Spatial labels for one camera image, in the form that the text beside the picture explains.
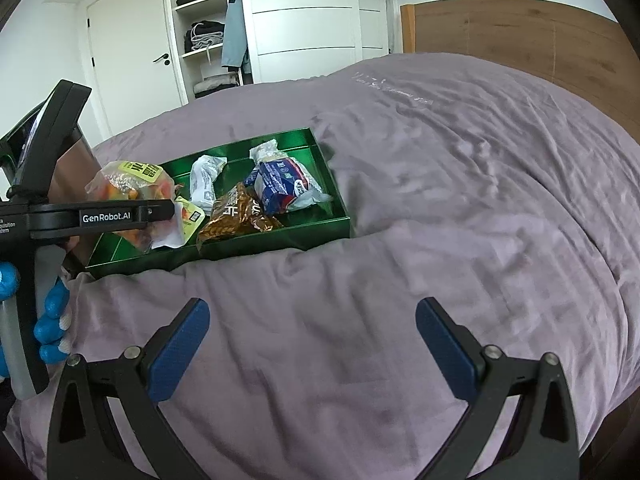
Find green metal tray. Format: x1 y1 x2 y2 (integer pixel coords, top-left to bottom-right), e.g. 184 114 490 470
86 128 352 278

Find blue white snack packet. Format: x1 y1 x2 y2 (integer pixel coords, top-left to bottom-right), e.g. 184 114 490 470
245 157 335 216

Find black rose-gold electric kettle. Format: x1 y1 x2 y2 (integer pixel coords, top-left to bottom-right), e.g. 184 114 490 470
47 127 103 271

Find person's left hand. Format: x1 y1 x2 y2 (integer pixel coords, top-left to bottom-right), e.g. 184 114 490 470
0 262 73 378

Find hanging grey-blue garment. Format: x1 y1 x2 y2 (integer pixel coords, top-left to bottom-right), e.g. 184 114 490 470
220 0 251 76

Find brown gold cookie packet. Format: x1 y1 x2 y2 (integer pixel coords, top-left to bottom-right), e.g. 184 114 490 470
196 182 285 253

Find purple bed blanket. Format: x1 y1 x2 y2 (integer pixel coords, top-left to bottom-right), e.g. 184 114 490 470
5 52 640 480

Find white wardrobe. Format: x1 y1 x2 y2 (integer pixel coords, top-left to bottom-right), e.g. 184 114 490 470
162 0 391 106

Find dark clothes with white cords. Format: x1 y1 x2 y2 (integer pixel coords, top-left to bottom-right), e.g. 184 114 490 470
184 20 226 53

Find white door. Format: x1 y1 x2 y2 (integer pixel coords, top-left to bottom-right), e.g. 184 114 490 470
77 0 188 143

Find folded grey clothes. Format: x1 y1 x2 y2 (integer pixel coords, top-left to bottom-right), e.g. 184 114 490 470
192 72 238 98

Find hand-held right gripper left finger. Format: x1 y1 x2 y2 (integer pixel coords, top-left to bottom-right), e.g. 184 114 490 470
45 297 211 480

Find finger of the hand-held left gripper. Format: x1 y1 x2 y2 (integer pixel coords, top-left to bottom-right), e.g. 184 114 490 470
146 199 177 235

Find wooden headboard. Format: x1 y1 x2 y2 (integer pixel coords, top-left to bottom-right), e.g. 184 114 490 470
400 0 640 126

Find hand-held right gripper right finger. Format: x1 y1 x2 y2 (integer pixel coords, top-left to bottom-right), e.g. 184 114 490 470
416 297 581 480

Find yellow orange snack packet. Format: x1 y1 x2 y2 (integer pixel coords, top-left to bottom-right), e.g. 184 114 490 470
85 160 206 251

